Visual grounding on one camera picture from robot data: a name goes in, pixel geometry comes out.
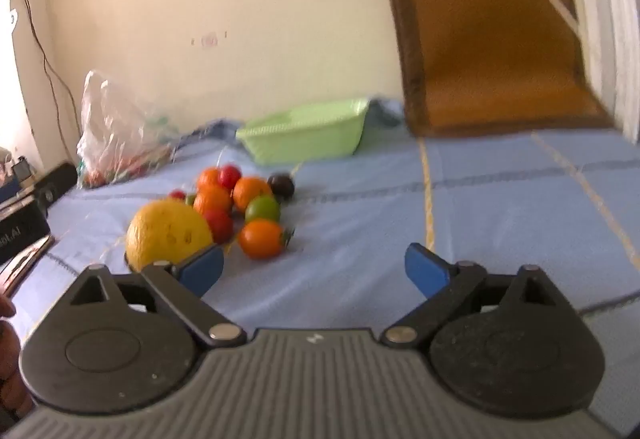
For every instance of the red tomato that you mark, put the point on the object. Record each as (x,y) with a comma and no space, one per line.
(177,194)
(218,224)
(230,176)

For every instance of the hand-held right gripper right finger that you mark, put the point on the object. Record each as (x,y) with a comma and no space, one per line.
(425,269)

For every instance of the dark purple plum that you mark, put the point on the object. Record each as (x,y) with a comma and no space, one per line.
(281,185)

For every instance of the blue checked bed sheet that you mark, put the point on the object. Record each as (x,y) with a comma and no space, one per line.
(350,229)

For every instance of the black box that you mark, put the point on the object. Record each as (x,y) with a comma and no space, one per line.
(20,234)

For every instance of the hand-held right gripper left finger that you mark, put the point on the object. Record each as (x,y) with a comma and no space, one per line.
(202,269)

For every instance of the person's left hand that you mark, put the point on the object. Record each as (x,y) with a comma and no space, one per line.
(10,369)

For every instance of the orange tomato with stem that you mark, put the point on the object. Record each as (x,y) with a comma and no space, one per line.
(260,239)

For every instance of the light green plastic basket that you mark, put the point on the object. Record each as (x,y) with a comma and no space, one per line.
(300,134)

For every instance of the black device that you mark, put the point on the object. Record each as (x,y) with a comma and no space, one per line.
(55,184)

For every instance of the clear plastic bag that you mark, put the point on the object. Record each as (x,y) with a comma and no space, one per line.
(115,129)

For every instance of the light green tomato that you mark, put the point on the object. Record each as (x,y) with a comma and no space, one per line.
(262,209)

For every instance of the orange mandarin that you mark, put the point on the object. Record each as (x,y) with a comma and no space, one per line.
(209,178)
(251,193)
(212,200)

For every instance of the brown woven seat cushion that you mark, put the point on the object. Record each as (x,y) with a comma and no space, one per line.
(490,44)

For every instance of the large yellow citrus fruit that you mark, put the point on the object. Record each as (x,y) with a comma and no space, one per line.
(167,234)

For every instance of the dark green tomato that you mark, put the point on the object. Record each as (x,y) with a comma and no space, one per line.
(190,199)

